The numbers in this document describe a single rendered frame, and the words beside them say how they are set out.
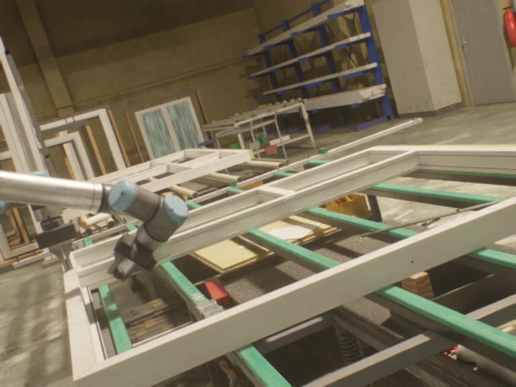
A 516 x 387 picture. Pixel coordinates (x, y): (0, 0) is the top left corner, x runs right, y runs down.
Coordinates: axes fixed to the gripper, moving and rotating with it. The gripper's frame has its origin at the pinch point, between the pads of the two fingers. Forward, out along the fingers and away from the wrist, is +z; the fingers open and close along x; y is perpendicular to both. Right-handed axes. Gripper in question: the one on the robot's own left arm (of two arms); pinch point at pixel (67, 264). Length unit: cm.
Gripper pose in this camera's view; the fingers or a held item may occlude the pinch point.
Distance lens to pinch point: 242.7
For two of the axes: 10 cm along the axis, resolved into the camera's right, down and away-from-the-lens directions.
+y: -3.1, -0.8, 9.5
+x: -9.1, 3.2, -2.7
